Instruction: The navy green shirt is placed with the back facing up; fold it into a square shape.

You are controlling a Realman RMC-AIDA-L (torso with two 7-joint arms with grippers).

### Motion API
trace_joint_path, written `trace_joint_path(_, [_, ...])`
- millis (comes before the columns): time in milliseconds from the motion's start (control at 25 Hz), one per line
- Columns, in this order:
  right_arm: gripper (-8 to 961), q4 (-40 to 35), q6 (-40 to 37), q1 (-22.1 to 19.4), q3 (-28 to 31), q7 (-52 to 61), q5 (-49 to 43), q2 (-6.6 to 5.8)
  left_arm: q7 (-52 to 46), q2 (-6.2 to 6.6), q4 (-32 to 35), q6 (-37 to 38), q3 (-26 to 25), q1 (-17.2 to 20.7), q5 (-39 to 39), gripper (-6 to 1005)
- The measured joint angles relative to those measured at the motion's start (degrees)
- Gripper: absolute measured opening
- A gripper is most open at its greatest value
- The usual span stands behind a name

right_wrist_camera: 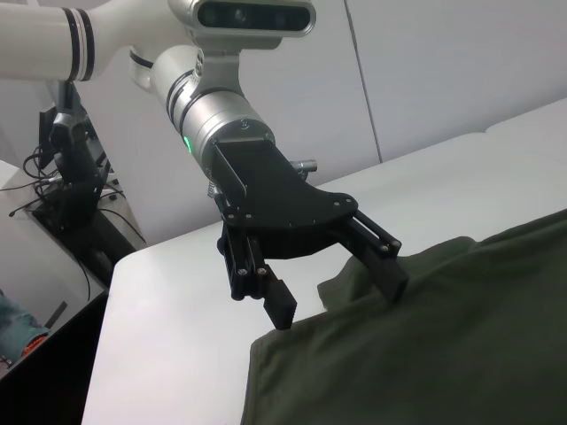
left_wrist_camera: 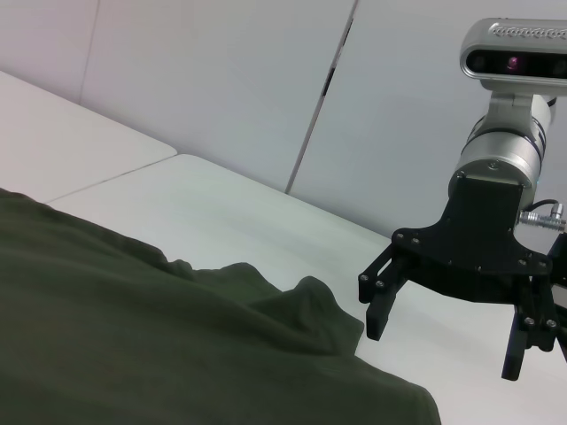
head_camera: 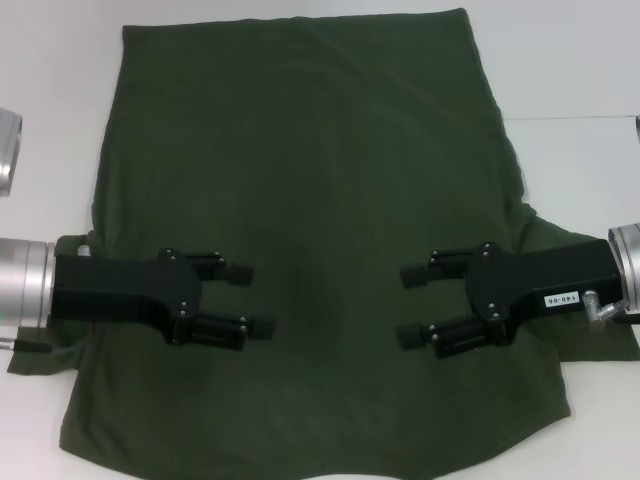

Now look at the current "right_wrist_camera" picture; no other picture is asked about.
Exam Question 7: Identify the black flat stick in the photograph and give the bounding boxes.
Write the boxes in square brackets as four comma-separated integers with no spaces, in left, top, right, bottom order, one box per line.
[43,300,68,331]

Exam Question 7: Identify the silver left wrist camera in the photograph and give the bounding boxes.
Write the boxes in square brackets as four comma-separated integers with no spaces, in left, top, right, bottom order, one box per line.
[190,0,318,97]

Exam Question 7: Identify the blue jeans leg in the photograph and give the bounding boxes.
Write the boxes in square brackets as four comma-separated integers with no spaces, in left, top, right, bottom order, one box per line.
[0,290,50,368]

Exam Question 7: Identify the black monitor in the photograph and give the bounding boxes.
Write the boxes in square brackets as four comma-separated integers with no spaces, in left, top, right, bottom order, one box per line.
[38,108,58,172]

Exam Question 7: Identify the left gripper silver connector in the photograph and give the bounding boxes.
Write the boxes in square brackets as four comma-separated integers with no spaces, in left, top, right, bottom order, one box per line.
[290,158,318,181]

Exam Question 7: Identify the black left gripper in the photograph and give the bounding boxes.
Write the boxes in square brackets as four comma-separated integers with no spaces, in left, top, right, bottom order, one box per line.
[211,137,411,332]

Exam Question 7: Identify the black tripod stand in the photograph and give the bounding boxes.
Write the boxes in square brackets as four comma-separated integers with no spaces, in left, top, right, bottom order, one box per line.
[33,80,116,284]

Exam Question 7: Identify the dark green shirt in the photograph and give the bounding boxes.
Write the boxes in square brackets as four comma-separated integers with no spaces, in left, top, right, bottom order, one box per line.
[242,211,567,425]

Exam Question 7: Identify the left arm cable with plug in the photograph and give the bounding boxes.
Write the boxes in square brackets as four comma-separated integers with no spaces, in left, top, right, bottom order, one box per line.
[204,170,223,199]

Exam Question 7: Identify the tangled black cables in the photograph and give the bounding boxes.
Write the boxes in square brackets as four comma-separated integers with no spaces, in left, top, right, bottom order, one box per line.
[8,148,138,249]

